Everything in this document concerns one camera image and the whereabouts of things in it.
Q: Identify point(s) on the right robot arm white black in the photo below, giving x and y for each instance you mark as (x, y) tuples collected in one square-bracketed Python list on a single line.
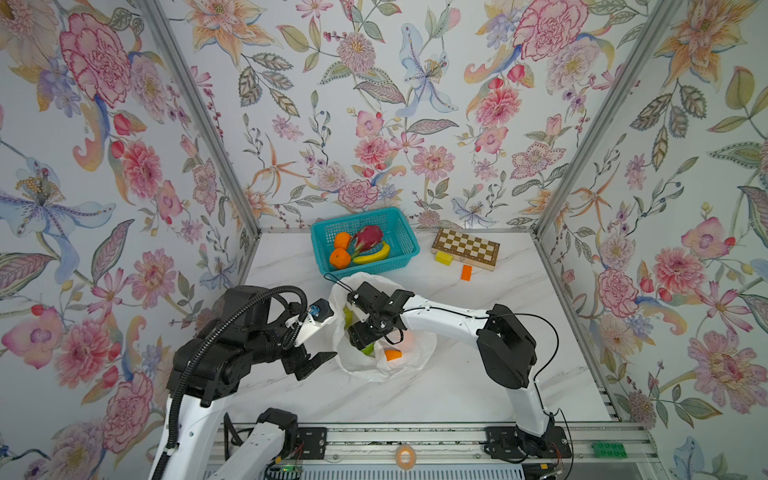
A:
[(507, 351)]

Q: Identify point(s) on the aluminium corner post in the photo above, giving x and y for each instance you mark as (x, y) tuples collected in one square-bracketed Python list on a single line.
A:
[(656, 24), (160, 28)]

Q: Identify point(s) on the orange carrot toy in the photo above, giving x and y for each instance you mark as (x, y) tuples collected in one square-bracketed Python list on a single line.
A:
[(392, 355)]

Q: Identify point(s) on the green lego plate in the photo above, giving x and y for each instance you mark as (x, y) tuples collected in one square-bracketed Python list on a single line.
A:
[(609, 450)]

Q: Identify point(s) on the yellow block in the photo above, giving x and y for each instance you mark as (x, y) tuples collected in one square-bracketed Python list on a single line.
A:
[(444, 258)]

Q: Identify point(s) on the wooden chessboard box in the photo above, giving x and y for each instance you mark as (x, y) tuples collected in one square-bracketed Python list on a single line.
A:
[(469, 249)]

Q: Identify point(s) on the orange block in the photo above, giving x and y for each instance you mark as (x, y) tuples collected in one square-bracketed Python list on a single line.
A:
[(466, 271)]

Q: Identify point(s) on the right aluminium corner post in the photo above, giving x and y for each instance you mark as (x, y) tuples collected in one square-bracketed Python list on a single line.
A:
[(656, 24)]

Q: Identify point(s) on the teal plastic basket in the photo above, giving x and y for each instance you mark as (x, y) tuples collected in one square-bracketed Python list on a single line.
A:
[(397, 233)]

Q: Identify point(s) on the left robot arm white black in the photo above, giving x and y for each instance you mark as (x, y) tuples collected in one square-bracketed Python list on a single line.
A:
[(258, 325)]

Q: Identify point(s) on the white translucent plastic bag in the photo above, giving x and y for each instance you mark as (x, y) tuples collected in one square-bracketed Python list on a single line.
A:
[(417, 346)]

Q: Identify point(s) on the green pepper toy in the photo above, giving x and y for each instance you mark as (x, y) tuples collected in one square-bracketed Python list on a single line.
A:
[(349, 318)]

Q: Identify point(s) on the orange fruit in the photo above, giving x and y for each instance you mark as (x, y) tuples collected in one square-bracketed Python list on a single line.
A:
[(340, 259), (342, 240)]

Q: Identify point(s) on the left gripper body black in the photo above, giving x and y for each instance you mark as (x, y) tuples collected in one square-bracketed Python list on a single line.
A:
[(296, 358)]

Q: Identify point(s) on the left aluminium corner post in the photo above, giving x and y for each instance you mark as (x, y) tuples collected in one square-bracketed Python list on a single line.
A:
[(160, 28)]

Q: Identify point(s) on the pink dragon fruit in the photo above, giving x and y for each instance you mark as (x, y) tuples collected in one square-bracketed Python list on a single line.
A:
[(366, 239)]

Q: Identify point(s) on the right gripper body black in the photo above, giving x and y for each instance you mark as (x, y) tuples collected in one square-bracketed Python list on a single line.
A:
[(366, 332)]

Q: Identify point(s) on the aluminium rail base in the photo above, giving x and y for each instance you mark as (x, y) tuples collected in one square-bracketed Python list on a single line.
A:
[(417, 451)]

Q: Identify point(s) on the yellow banana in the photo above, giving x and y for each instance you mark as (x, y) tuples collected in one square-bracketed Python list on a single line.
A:
[(382, 254)]

